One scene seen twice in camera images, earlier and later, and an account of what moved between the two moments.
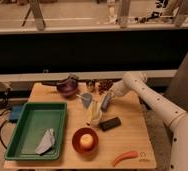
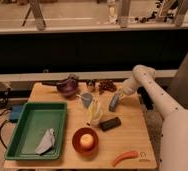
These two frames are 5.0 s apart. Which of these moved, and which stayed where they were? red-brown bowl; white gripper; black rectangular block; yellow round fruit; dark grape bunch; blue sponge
Moved: white gripper; blue sponge
Stayed: black rectangular block; dark grape bunch; yellow round fruit; red-brown bowl
